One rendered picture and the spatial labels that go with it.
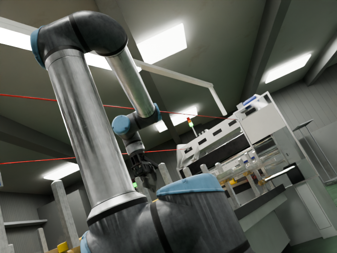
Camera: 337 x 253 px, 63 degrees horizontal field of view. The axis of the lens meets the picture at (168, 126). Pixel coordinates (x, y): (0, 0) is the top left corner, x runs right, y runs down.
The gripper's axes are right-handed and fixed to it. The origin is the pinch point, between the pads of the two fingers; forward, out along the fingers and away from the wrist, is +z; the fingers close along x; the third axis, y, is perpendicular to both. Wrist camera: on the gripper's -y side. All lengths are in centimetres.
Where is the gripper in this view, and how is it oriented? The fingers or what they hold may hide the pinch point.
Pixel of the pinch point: (154, 190)
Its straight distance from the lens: 139.5
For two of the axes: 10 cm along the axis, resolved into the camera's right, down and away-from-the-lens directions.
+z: 3.9, 8.6, -3.2
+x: 7.9, -4.9, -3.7
